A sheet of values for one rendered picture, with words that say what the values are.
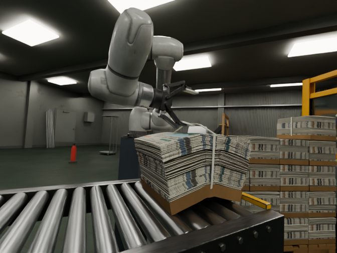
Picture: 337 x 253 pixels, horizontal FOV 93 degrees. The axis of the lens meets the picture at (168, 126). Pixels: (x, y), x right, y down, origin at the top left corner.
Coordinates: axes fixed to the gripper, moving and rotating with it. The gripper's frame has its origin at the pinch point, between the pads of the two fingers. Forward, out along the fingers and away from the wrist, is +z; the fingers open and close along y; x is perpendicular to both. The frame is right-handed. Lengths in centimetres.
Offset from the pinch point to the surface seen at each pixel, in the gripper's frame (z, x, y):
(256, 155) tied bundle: 92, -29, 20
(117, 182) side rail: -23, -22, 39
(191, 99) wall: 481, -707, -218
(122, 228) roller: -28, 14, 40
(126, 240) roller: -28, 19, 40
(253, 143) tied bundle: 88, -30, 10
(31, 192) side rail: -55, -21, 42
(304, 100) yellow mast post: 204, -45, -56
